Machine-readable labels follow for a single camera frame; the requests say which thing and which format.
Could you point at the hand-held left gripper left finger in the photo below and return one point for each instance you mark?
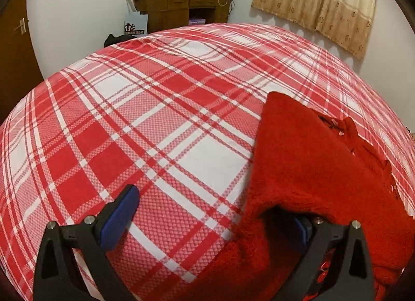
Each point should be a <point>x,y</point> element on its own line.
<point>118,220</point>

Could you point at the brown wooden door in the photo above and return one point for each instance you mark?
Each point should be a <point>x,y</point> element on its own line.
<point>16,61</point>

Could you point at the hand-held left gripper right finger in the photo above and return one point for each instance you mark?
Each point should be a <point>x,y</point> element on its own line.
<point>304,230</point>

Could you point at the black bag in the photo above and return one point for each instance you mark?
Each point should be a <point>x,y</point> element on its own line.
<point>113,41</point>

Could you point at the purple book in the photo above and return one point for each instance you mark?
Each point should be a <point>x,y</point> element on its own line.
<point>196,21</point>

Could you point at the white paper bag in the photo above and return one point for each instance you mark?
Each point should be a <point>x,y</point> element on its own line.
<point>136,23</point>

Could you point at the red knit sweater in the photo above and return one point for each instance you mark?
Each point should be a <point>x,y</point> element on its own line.
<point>308,158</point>

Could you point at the brown wooden desk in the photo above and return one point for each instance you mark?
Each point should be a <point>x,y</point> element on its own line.
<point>175,12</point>

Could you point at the red plaid bed sheet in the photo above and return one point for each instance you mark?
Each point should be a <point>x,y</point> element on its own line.
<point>162,109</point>

